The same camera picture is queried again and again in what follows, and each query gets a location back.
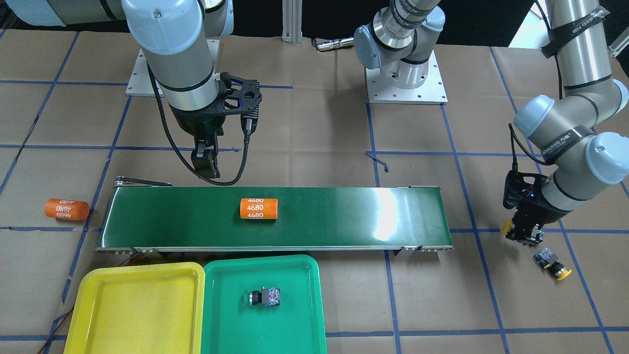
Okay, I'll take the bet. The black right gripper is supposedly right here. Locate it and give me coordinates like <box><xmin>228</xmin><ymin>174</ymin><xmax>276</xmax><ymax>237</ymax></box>
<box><xmin>170</xmin><ymin>73</ymin><xmax>262</xmax><ymax>179</ymax></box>

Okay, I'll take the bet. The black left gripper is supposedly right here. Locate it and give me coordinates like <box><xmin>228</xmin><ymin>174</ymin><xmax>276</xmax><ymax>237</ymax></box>
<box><xmin>503</xmin><ymin>170</ymin><xmax>569</xmax><ymax>245</ymax></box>

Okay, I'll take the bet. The orange 4680 cylinder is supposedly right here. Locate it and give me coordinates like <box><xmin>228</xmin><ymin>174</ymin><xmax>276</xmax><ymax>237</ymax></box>
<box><xmin>44</xmin><ymin>199</ymin><xmax>90</xmax><ymax>220</ymax></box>
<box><xmin>239</xmin><ymin>198</ymin><xmax>279</xmax><ymax>220</ymax></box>

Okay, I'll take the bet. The green push button switch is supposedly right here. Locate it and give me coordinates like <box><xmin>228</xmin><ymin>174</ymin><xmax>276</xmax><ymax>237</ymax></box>
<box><xmin>249</xmin><ymin>287</ymin><xmax>281</xmax><ymax>307</ymax></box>

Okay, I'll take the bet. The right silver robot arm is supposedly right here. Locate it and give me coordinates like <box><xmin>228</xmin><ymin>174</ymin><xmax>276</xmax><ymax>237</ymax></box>
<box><xmin>7</xmin><ymin>0</ymin><xmax>261</xmax><ymax>186</ymax></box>

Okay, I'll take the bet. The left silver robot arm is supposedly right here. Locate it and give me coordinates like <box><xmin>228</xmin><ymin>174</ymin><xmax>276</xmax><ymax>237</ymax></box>
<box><xmin>353</xmin><ymin>0</ymin><xmax>628</xmax><ymax>247</ymax></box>

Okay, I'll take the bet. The green conveyor belt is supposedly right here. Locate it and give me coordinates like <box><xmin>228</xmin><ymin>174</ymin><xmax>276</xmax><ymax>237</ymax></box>
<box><xmin>96</xmin><ymin>182</ymin><xmax>454</xmax><ymax>254</ymax></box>

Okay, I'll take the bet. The yellow plastic tray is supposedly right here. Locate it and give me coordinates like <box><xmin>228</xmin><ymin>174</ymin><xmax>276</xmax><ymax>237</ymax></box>
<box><xmin>64</xmin><ymin>262</ymin><xmax>206</xmax><ymax>354</ymax></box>

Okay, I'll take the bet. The green plastic tray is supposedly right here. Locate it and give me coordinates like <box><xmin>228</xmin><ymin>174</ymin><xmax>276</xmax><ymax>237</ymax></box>
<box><xmin>201</xmin><ymin>255</ymin><xmax>327</xmax><ymax>354</ymax></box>

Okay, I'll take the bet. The yellow push button switch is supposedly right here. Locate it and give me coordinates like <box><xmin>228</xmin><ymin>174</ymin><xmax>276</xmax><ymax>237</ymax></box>
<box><xmin>533</xmin><ymin>247</ymin><xmax>572</xmax><ymax>281</ymax></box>

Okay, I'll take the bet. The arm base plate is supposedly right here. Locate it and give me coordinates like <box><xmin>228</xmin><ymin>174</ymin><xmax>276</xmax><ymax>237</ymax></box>
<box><xmin>126</xmin><ymin>38</ymin><xmax>221</xmax><ymax>98</ymax></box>
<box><xmin>365</xmin><ymin>52</ymin><xmax>449</xmax><ymax>105</ymax></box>

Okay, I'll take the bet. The aluminium frame post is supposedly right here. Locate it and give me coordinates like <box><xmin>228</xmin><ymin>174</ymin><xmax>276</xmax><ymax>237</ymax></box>
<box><xmin>281</xmin><ymin>0</ymin><xmax>303</xmax><ymax>46</ymax></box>

